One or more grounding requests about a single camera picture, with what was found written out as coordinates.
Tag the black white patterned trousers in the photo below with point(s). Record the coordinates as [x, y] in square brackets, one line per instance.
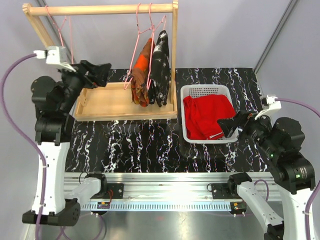
[160, 74]

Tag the white slotted cable duct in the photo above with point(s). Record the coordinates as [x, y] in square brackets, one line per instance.
[117, 206]

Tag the red trousers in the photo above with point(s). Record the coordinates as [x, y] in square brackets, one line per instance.
[201, 115]

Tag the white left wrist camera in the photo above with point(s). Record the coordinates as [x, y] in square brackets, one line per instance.
[55, 56]

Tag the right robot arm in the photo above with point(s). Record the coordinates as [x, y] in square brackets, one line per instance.
[293, 174]

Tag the white plastic basket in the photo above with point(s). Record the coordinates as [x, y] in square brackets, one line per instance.
[198, 90]

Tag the pink wire hanger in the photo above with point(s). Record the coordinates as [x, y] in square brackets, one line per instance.
[139, 32]
[153, 30]
[60, 35]

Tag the aluminium mounting rail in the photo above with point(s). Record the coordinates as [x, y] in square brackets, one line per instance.
[171, 187]

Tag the wooden clothes rack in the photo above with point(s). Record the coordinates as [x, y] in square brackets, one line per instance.
[112, 102]

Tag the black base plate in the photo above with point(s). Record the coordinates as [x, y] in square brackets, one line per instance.
[221, 191]
[115, 191]

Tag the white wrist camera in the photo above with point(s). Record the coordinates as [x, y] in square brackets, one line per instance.
[270, 106]
[55, 56]

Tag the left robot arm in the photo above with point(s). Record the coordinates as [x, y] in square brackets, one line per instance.
[53, 101]

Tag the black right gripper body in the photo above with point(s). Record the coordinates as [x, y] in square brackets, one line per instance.
[258, 131]

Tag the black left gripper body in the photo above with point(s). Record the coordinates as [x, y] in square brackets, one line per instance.
[75, 82]

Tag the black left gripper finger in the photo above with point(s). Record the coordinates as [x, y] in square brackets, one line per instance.
[100, 79]
[87, 67]

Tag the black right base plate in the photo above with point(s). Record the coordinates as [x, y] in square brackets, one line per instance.
[221, 191]

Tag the orange patterned trousers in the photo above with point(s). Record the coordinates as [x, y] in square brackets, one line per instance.
[139, 74]

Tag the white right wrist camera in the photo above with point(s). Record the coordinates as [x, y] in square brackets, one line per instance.
[270, 106]

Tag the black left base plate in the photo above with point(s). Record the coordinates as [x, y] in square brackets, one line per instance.
[115, 191]

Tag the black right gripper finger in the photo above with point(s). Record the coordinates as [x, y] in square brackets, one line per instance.
[228, 126]
[242, 117]

